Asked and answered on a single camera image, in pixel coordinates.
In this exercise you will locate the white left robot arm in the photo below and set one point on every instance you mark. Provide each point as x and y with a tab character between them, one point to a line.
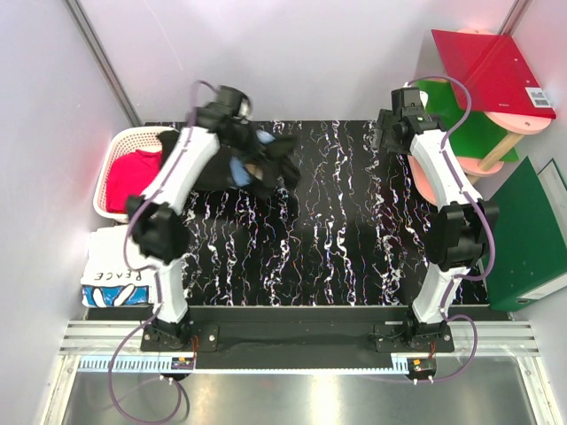
155	218

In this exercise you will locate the white plastic laundry basket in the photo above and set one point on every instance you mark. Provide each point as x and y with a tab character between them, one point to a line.
126	141

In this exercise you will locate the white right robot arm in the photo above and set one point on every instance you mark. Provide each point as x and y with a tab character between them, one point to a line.
461	232

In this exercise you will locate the red t-shirt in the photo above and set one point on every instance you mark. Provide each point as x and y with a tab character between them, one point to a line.
129	175

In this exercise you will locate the dark green ring binder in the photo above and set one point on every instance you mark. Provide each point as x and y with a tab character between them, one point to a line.
530	238

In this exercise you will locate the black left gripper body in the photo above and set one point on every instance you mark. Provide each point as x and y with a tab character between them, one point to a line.
244	136

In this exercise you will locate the white folded peace t-shirt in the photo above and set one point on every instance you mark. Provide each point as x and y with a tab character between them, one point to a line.
115	273

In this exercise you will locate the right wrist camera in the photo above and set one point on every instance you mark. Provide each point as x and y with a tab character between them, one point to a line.
407	101

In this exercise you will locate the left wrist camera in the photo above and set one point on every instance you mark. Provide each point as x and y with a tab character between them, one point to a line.
235	102

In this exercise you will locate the black printed t-shirt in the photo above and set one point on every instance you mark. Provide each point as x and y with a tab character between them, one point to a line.
259	176

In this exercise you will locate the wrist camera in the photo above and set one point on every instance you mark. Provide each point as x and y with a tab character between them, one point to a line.
235	102
407	101

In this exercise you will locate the pink wooden tiered shelf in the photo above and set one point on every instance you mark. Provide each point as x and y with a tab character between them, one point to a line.
517	126

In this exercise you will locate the red plastic folder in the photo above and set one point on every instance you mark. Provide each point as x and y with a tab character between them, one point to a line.
494	71

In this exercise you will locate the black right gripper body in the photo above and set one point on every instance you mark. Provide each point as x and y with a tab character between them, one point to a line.
387	122

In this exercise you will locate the aluminium frame rail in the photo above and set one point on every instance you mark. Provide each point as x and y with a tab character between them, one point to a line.
116	346

